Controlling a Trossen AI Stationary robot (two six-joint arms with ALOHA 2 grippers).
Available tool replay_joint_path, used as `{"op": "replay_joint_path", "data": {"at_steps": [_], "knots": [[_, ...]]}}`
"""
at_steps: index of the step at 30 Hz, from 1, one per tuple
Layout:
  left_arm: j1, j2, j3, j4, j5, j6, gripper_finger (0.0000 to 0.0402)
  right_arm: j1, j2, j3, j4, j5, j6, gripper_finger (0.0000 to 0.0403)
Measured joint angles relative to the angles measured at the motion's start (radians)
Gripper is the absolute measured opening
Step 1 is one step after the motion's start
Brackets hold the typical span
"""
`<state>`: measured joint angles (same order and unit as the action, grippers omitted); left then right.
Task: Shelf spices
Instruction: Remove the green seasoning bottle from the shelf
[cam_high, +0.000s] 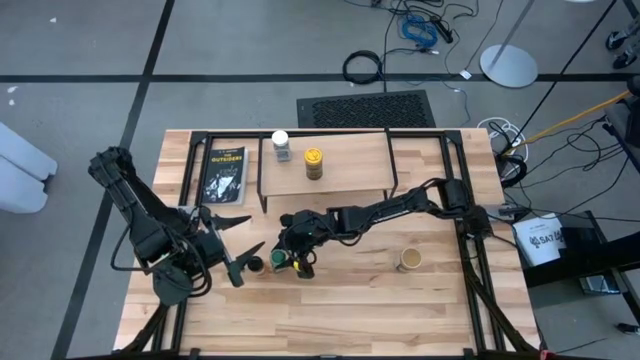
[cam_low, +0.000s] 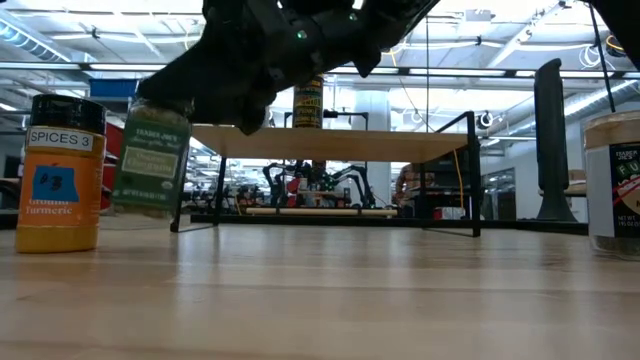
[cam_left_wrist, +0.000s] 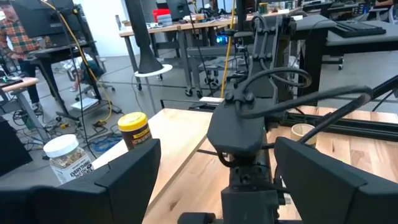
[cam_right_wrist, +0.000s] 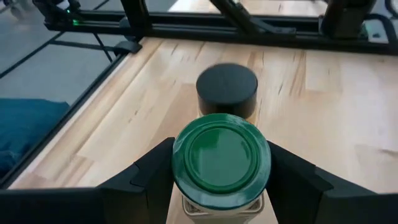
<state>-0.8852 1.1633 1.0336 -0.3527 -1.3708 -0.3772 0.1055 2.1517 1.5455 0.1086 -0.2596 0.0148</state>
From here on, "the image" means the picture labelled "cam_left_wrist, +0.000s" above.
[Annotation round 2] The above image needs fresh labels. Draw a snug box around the white round stand base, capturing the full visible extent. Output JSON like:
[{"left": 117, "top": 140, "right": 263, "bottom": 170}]
[{"left": 124, "top": 0, "right": 174, "bottom": 78}]

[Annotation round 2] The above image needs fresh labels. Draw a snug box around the blue-lit computer case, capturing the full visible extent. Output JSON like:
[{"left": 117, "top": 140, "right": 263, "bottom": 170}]
[{"left": 215, "top": 33, "right": 230, "bottom": 45}]

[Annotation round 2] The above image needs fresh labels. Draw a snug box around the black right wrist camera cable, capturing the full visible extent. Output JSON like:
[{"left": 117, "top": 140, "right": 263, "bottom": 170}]
[{"left": 234, "top": 67, "right": 374, "bottom": 144}]

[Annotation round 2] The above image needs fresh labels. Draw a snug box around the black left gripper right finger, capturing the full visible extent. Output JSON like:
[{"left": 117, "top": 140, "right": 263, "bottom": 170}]
[{"left": 275, "top": 136, "right": 398, "bottom": 224}]

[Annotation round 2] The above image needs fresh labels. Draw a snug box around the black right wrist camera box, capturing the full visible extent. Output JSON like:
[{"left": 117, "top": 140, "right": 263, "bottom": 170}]
[{"left": 206, "top": 101, "right": 265, "bottom": 156}]

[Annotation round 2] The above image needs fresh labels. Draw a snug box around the wooden-top work table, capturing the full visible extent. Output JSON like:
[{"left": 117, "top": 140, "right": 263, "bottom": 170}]
[{"left": 119, "top": 12, "right": 259, "bottom": 97}]

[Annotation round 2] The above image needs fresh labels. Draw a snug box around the black monitor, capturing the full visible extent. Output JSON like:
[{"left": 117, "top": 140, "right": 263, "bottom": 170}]
[{"left": 11, "top": 0, "right": 85, "bottom": 39}]

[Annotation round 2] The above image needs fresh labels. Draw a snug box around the black keyboard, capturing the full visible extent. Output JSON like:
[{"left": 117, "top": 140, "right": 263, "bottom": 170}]
[{"left": 331, "top": 20, "right": 387, "bottom": 39}]

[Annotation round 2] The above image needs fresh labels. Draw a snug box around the coiled blue cable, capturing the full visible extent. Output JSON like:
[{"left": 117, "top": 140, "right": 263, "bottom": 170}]
[{"left": 92, "top": 133, "right": 123, "bottom": 154}]

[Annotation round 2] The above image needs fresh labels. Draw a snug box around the small wooden-top desk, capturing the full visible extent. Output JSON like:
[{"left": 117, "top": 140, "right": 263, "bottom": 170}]
[{"left": 0, "top": 77, "right": 50, "bottom": 144}]

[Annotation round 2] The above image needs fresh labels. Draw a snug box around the person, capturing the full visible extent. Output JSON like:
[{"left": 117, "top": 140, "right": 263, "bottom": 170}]
[{"left": 0, "top": 2, "right": 52, "bottom": 113}]

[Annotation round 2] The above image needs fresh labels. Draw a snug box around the red box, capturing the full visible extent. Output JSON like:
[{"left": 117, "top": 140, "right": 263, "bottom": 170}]
[{"left": 152, "top": 8, "right": 171, "bottom": 23}]

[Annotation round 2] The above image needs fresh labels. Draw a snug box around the dark desk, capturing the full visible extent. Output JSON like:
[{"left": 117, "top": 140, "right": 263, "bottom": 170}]
[{"left": 26, "top": 40, "right": 124, "bottom": 122}]

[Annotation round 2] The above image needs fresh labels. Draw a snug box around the tan-lid spice jar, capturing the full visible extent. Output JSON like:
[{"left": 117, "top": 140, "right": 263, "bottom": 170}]
[{"left": 290, "top": 123, "right": 318, "bottom": 147}]

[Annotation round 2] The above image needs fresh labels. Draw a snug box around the black desk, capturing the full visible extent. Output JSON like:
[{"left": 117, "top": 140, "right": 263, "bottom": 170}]
[{"left": 294, "top": 14, "right": 398, "bottom": 108}]

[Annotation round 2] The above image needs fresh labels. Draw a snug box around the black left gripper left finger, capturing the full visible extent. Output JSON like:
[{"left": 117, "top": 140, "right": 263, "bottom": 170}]
[{"left": 0, "top": 139, "right": 162, "bottom": 224}]

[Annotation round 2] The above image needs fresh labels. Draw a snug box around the white paper stack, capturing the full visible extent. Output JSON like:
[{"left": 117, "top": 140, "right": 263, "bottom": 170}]
[{"left": 70, "top": 97, "right": 100, "bottom": 112}]

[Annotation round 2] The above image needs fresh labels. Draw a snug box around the yellow-lid spice jar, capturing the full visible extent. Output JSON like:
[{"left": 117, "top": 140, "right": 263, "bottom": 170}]
[{"left": 117, "top": 111, "right": 153, "bottom": 152}]

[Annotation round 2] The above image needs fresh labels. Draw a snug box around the white-lid spice jar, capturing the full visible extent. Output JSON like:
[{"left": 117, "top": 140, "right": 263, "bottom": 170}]
[{"left": 42, "top": 133, "right": 95, "bottom": 185}]

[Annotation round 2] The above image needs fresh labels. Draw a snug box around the black metal table frame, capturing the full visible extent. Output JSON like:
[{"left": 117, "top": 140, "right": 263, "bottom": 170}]
[{"left": 267, "top": 74, "right": 398, "bottom": 142}]

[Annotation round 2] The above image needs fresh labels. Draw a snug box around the yellow extension cable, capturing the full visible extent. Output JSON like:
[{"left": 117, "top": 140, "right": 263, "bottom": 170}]
[
  {"left": 39, "top": 0, "right": 113, "bottom": 127},
  {"left": 220, "top": 0, "right": 236, "bottom": 99}
]

